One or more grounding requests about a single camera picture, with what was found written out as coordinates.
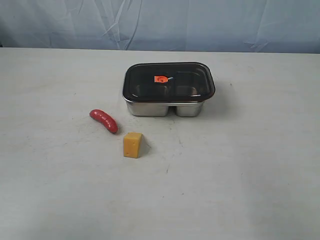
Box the stainless steel lunch box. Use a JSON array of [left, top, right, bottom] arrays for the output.
[[122, 95, 210, 117]]

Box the yellow toy cheese wedge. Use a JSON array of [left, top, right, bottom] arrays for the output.
[[123, 132, 143, 159]]

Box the dark lid with orange seal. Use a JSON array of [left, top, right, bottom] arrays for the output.
[[122, 62, 216, 104]]

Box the red toy sausage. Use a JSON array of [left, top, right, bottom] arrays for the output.
[[89, 109, 118, 134]]

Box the blue-grey backdrop cloth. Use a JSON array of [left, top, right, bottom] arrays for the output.
[[0, 0, 320, 54]]

